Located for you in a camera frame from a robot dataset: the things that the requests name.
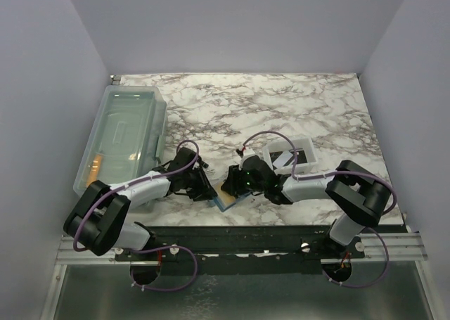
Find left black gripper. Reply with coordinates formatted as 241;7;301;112
183;166;217;202

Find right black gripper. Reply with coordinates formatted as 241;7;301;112
221;165;266;196

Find teal leather card holder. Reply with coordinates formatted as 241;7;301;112
209;179;250;212

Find gold credit card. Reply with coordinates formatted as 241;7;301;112
214;183;236;210

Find credit cards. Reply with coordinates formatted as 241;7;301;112
269;149;307;169

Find clear acrylic card box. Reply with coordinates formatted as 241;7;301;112
262;136;318;175

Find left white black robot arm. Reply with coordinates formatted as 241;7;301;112
63;147;217;260

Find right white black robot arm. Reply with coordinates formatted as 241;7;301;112
217;155;397;258

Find black green screwdriver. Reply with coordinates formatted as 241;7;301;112
197;158;209;169

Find clear plastic storage bin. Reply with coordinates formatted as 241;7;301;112
73;85;167;196

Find orange tool in bin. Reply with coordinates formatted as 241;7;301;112
86;153;103;187

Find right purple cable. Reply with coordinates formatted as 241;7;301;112
242;132;398;289

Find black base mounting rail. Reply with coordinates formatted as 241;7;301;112
72;223;411;277

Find aluminium extrusion rail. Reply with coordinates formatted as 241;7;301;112
56;233;428;265

